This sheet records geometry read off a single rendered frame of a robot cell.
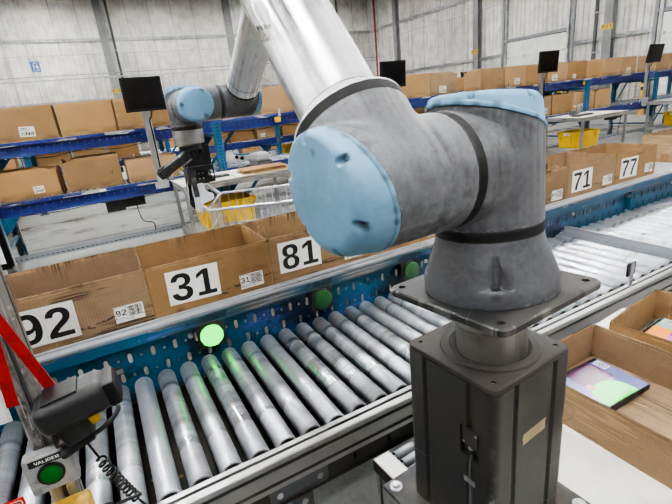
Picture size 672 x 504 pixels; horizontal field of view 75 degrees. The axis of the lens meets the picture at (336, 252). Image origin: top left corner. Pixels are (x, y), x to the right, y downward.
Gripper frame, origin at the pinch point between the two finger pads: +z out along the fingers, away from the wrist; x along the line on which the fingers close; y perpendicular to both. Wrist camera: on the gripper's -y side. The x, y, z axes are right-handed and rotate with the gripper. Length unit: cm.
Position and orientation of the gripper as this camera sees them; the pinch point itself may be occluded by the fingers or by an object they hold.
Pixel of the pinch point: (195, 210)
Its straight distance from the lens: 147.6
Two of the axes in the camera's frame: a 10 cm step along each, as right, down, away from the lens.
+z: 0.9, 9.4, 3.2
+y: 8.7, -2.3, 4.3
